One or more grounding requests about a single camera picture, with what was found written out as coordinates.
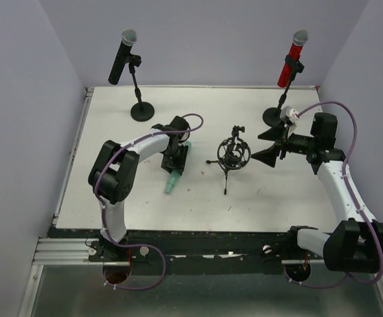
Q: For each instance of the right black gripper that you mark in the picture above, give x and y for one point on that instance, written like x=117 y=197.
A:
x=284 y=145

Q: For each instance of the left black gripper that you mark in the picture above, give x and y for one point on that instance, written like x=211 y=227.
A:
x=173 y=166

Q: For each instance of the mint green microphone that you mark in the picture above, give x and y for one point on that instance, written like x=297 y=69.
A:
x=175 y=174

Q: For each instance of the tall black round-base stand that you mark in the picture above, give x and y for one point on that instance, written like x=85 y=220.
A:
x=271 y=115

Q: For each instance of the black tripod shock mount stand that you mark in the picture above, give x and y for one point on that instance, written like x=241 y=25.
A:
x=233 y=153

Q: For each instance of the short black round-base stand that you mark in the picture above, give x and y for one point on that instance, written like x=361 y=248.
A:
x=141 y=111

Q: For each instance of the red microphone grey grille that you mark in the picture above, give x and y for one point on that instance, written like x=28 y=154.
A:
x=300 y=37

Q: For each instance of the black microphone silver grille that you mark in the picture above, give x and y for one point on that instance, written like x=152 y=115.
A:
x=129 y=38

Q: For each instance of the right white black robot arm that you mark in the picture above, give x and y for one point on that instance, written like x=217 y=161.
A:
x=356 y=244

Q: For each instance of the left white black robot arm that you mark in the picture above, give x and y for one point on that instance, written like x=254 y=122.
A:
x=113 y=173

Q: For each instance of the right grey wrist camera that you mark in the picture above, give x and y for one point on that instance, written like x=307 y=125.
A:
x=289 y=116

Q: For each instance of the black mounting base plate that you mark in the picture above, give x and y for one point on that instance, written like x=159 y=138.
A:
x=150 y=252

